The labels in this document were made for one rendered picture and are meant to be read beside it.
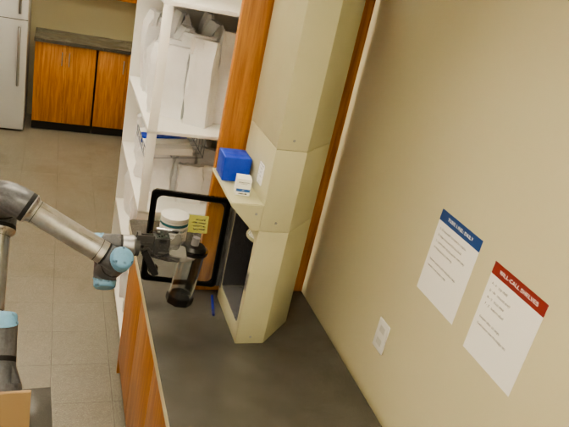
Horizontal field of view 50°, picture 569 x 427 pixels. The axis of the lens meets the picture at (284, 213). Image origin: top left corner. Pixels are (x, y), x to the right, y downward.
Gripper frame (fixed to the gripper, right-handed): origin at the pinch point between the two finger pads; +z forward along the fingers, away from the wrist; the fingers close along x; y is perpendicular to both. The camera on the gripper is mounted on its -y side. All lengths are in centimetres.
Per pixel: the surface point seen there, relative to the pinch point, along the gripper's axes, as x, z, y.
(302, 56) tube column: -15, 19, 79
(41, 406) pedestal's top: -43, -47, -30
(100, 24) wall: 541, -6, -10
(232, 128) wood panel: 22.1, 13.0, 42.3
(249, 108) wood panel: 22, 18, 51
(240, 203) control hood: -14.5, 10.1, 27.7
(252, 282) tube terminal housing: -14.6, 20.6, -2.3
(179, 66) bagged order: 124, 9, 42
